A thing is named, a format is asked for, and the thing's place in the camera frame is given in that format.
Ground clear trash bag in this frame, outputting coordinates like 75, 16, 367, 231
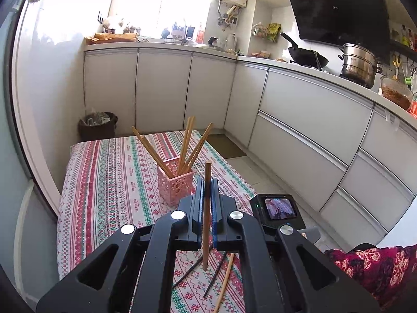
81, 108, 112, 126

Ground dark brown trash bin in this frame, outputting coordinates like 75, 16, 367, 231
78, 112, 118, 142

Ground striped patterned tablecloth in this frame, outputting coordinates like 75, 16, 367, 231
56, 130, 261, 313

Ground person's right forearm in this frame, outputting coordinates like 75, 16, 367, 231
322, 243, 417, 313

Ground white kitchen countertop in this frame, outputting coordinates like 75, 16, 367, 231
84, 38, 417, 122

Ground pink perforated basket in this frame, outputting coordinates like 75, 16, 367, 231
157, 156, 197, 207

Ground wall shelf with bottles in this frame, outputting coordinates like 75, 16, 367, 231
389, 23, 417, 53

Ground dark chopstick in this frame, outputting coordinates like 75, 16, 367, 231
203, 251, 228, 298
171, 246, 213, 290

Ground brown cardboard sheet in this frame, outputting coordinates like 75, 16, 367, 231
86, 32, 138, 45

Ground steel steamer pot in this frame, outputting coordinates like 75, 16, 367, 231
338, 43, 384, 89

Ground wooden chopstick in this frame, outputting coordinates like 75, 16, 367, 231
184, 122, 214, 173
181, 116, 196, 174
213, 253, 235, 313
202, 161, 212, 271
177, 116, 192, 176
140, 135, 173, 175
131, 125, 172, 178

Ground countertop utensil basket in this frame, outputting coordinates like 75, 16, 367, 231
171, 23, 196, 40

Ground black range hood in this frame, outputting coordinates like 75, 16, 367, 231
282, 0, 391, 65

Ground water heater pipes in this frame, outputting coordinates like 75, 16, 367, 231
217, 5, 240, 32

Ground glass bowl of red food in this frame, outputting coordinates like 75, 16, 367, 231
379, 76, 414, 112

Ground brown floor mat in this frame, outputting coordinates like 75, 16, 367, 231
206, 134, 247, 160

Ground white base kitchen cabinets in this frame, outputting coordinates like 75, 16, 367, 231
83, 47, 417, 252

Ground white door frame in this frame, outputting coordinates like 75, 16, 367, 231
11, 0, 85, 222

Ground black wok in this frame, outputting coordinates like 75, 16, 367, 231
280, 32, 329, 70

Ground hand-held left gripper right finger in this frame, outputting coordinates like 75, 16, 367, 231
210, 178, 380, 313

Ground kitchen window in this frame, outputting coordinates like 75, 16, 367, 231
106, 0, 223, 37

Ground yellow food package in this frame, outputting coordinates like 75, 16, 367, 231
267, 23, 281, 43

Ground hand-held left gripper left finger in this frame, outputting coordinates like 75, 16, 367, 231
36, 178, 206, 313

